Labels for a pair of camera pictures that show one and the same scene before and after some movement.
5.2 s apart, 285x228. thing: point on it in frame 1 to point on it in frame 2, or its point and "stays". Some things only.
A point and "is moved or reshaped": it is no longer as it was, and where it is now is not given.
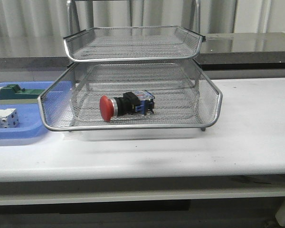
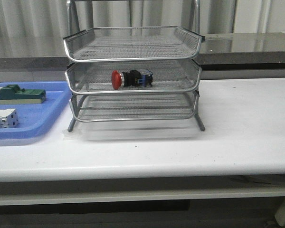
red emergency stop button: (141, 101) to (140, 78)
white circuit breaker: (6, 118) stays
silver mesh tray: (129, 97) is moved or reshaped
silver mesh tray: (132, 43) stays
